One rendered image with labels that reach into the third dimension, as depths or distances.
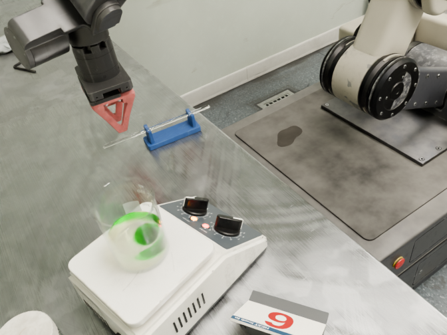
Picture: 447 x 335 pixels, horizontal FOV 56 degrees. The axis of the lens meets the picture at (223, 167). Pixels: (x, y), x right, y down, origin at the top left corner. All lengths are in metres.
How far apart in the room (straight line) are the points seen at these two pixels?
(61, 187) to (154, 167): 0.15
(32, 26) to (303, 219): 0.42
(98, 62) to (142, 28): 1.34
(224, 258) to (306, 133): 0.93
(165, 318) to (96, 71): 0.36
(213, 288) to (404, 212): 0.75
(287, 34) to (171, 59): 0.71
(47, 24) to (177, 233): 0.30
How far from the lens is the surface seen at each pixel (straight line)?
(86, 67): 0.65
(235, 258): 0.49
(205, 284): 0.47
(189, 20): 2.07
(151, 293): 0.44
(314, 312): 0.51
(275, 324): 0.47
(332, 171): 1.23
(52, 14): 0.59
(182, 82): 2.15
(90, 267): 0.48
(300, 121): 1.42
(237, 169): 0.67
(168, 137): 0.75
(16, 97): 1.06
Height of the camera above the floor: 1.20
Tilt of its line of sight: 41 degrees down
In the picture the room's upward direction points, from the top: 9 degrees counter-clockwise
